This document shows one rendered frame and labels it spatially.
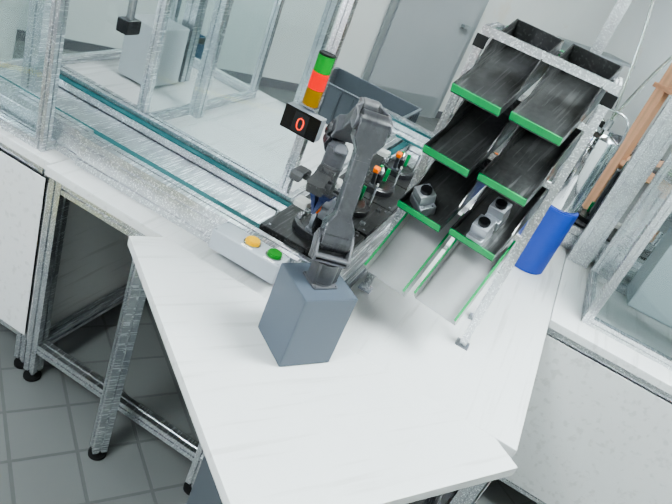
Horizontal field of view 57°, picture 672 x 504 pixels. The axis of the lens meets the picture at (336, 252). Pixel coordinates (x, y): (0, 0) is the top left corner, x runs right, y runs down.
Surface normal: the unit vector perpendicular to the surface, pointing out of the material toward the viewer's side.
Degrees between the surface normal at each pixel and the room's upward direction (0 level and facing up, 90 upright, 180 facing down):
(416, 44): 90
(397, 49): 90
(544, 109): 25
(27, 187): 90
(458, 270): 45
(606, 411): 90
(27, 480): 0
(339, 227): 63
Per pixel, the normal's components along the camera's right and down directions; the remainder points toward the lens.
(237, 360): 0.34, -0.81
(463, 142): 0.08, -0.62
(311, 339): 0.44, 0.59
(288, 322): -0.83, -0.02
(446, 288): -0.15, -0.39
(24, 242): -0.40, 0.34
